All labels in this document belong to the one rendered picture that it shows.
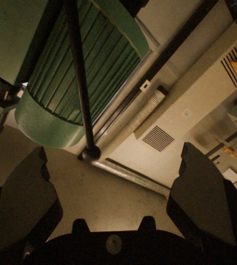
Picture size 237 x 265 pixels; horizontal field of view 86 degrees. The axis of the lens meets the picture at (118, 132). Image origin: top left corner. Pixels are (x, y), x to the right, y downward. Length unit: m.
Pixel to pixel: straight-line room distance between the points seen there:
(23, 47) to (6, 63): 0.05
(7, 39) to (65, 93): 0.12
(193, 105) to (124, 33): 1.66
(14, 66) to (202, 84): 1.72
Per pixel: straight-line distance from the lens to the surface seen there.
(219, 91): 2.00
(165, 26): 1.82
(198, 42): 2.03
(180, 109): 1.78
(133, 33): 0.26
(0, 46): 0.33
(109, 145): 1.93
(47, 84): 0.28
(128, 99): 1.70
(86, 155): 0.23
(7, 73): 0.33
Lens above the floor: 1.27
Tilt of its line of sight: 20 degrees up
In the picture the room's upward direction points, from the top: 138 degrees counter-clockwise
